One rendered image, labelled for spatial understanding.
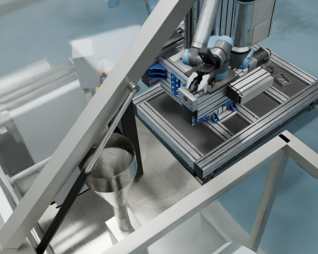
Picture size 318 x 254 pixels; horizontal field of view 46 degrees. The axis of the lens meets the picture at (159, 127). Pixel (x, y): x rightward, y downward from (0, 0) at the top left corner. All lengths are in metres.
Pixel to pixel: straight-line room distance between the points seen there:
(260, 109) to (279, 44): 1.15
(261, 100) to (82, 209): 1.79
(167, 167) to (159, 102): 1.30
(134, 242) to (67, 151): 0.23
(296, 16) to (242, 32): 2.44
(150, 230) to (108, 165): 0.36
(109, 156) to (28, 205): 0.43
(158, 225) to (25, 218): 0.24
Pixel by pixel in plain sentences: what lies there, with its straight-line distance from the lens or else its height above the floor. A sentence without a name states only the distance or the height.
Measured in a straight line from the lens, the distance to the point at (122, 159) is 1.01.
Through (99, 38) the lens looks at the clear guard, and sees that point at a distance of 0.61.
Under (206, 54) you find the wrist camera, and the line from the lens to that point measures 1.51.
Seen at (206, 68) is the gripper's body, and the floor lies 1.25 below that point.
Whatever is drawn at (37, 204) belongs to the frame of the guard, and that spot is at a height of 1.74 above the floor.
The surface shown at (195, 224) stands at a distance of 0.73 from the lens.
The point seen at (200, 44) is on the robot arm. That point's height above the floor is 1.19.
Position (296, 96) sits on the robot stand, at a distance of 3.01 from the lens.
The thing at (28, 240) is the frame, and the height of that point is 1.65.
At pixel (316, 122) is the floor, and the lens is 3.18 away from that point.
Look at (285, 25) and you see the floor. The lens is 4.15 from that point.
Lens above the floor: 2.24
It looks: 48 degrees down
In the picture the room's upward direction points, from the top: 5 degrees counter-clockwise
